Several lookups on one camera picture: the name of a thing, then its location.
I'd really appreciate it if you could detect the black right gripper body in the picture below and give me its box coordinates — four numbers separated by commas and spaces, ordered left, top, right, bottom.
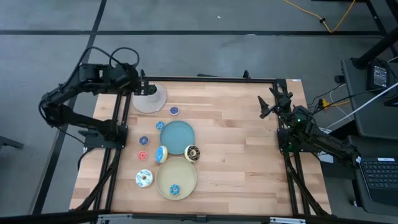
275, 99, 304, 124

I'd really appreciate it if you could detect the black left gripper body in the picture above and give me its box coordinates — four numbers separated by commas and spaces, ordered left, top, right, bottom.
124, 67, 141, 94

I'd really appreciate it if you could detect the large white-blue marbled donut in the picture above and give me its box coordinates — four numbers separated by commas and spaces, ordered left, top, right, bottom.
135, 169, 154, 189

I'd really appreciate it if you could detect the white pot with plant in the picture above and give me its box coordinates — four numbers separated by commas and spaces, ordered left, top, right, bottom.
146, 83, 163, 103

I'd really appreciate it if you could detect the blue round plate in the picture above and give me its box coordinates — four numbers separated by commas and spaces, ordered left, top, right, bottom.
159, 120, 196, 156

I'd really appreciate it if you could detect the large blue iced donut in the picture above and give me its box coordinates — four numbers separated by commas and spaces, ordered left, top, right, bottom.
154, 145, 169, 164

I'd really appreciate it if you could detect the large chocolate sprinkled donut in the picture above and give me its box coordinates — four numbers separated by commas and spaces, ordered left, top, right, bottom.
183, 144, 201, 163

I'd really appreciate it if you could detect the dark grey side desk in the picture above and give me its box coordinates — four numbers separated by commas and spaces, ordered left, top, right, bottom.
340, 57, 398, 141

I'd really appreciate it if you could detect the beige round plate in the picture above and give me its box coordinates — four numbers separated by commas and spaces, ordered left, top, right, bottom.
155, 156, 198, 201

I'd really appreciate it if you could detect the black labelled power supply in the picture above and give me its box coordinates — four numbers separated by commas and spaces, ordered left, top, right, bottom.
368, 60, 390, 91

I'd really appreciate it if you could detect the black stand pole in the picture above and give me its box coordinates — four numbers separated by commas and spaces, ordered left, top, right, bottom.
353, 27, 398, 70

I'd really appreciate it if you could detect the black keyboard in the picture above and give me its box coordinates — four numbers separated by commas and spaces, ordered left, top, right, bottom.
359, 157, 398, 207

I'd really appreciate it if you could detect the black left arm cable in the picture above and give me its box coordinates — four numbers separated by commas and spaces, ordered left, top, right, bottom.
67, 46, 141, 91

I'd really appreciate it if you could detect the black aluminium table frame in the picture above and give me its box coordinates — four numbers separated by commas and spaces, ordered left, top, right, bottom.
73, 70, 332, 224

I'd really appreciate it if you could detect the white cable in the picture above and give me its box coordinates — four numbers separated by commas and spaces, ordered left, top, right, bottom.
326, 82, 398, 130

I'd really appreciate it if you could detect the yellow extension cable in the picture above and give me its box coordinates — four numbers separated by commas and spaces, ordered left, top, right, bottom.
282, 0, 357, 34

